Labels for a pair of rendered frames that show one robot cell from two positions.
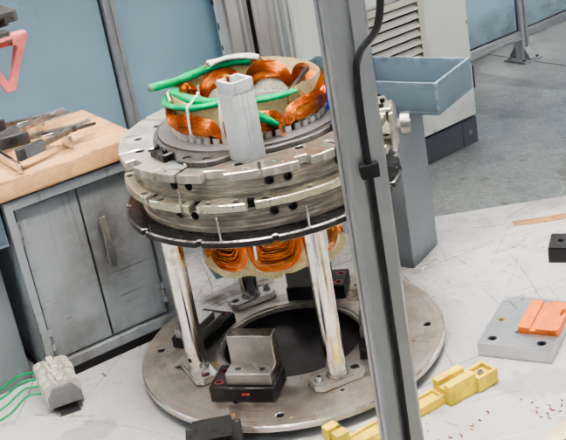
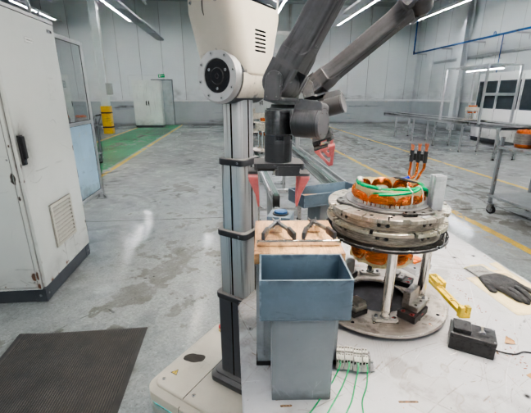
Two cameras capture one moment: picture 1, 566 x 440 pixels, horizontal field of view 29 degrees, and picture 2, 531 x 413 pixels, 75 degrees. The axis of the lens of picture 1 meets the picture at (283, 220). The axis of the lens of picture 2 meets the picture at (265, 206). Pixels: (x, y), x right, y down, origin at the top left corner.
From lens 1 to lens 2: 1.47 m
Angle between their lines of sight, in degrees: 57
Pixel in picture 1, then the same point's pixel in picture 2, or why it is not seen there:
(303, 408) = (436, 309)
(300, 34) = (32, 215)
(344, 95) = not seen: outside the picture
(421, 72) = (329, 188)
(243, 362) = (411, 302)
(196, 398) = (407, 327)
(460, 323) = not seen: hidden behind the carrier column
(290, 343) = (369, 297)
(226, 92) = (442, 180)
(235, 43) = (246, 188)
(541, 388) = (445, 274)
